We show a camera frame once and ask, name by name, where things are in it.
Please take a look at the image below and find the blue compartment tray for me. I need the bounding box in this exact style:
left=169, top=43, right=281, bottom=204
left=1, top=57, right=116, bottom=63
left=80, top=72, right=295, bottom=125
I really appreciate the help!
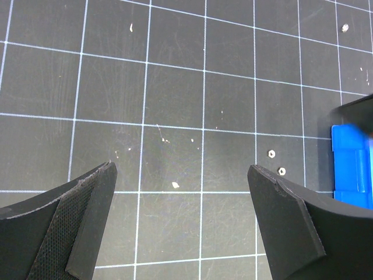
left=332, top=124, right=372, bottom=209

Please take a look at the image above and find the black grid mat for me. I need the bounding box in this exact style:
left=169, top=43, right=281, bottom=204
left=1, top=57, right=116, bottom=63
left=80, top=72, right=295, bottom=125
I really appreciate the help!
left=1, top=1, right=372, bottom=279

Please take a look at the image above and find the small hex nut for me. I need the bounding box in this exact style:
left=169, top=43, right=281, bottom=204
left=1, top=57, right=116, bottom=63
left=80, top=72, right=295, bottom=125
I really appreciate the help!
left=341, top=23, right=349, bottom=33
left=268, top=150, right=276, bottom=158
left=277, top=167, right=286, bottom=176

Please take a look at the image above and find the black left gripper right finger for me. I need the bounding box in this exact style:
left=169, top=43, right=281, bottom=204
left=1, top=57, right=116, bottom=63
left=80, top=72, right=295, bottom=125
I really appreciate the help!
left=248, top=165, right=372, bottom=279

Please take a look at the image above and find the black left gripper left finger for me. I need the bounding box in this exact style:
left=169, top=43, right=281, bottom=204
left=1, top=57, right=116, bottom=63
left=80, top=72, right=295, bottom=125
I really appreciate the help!
left=1, top=162, right=117, bottom=279

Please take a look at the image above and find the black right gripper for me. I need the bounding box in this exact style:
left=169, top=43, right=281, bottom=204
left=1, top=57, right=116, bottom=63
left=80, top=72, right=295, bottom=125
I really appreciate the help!
left=332, top=94, right=372, bottom=137

